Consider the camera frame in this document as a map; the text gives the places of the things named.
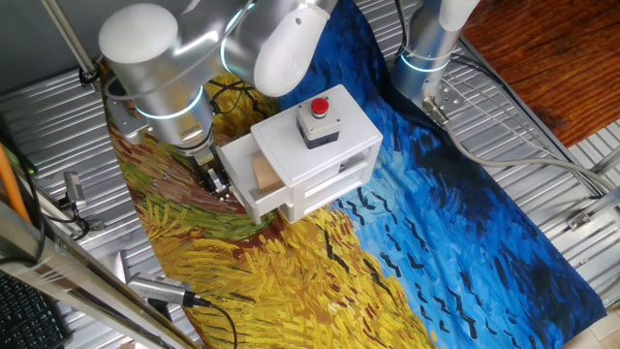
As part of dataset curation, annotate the black camera stand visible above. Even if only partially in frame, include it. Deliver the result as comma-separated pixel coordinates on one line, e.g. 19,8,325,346
146,298,174,324

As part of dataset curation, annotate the white drawer cabinet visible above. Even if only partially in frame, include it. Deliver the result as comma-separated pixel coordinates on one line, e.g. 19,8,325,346
250,84,384,224

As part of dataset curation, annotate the aluminium frame bar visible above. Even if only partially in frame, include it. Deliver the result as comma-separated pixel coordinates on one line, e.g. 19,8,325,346
0,199,202,349

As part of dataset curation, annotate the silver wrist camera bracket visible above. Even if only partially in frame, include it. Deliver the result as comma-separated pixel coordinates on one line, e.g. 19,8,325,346
105,91,149,146

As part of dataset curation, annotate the black cable green marker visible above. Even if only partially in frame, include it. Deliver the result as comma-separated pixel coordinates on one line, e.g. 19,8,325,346
0,113,48,267

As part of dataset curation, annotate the painted wheatfield cloth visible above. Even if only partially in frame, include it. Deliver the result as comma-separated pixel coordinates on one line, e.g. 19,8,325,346
99,0,607,349

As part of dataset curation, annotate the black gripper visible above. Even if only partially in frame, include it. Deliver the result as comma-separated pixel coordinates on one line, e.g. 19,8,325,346
192,153,235,202

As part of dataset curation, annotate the grey box red stop button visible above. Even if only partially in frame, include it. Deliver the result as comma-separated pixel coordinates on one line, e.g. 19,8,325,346
294,96,342,150

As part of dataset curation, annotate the small grey camera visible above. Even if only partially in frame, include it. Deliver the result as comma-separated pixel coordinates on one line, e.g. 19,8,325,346
62,170,88,210

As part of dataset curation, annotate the thin black camera cable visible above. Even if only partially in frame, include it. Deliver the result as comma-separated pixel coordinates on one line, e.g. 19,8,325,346
46,201,92,242

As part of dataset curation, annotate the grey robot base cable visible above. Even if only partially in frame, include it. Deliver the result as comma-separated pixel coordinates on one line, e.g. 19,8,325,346
421,95,620,194

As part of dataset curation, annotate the black cable with plug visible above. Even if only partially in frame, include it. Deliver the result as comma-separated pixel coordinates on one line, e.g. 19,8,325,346
186,293,239,349

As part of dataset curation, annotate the grey metal pole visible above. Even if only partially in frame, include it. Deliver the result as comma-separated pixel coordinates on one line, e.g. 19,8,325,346
39,0,101,81

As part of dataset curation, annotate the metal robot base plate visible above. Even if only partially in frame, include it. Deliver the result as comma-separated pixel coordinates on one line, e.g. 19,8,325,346
419,77,467,116

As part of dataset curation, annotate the black pole clamp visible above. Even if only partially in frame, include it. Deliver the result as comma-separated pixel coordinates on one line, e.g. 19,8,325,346
79,62,102,92

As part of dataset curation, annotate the shiny metal plate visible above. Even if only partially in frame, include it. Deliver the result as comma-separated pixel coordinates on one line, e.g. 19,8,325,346
110,249,131,286

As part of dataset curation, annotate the aluminium bar with corner bracket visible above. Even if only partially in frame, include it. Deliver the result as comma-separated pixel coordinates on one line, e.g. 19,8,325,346
565,186,620,233

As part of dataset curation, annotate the black keyboard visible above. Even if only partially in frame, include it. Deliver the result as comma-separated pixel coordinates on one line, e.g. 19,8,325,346
0,270,74,349

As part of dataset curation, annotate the orange pole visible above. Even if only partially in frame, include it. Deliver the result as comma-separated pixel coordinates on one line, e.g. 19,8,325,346
0,143,31,225

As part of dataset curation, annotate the silver bar camera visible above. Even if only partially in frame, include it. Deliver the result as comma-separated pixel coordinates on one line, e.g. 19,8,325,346
126,270,198,308

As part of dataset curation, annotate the tan wooden block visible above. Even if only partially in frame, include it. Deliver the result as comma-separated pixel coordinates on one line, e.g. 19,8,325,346
250,153,286,196

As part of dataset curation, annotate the aluminium profile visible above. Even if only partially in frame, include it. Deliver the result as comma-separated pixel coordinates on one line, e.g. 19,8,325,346
588,144,620,176

